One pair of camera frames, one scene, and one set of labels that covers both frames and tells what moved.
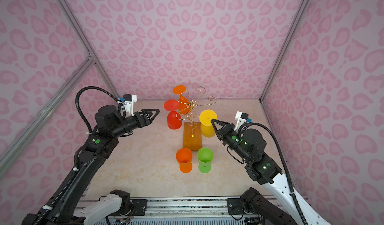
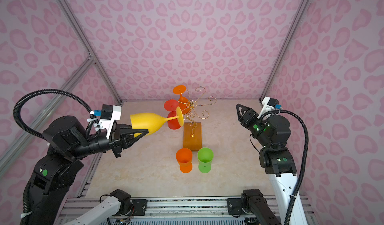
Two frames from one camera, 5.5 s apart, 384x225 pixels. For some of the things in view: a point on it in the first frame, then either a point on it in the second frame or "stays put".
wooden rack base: (192, 136) stays put
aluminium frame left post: (70, 14) stays put
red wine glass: (173, 122) stays put
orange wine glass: (184, 157) stays put
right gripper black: (223, 133) -> (244, 120)
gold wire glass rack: (192, 104) stays put
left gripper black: (146, 121) -> (124, 136)
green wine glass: (205, 156) stays put
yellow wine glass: (207, 128) -> (152, 122)
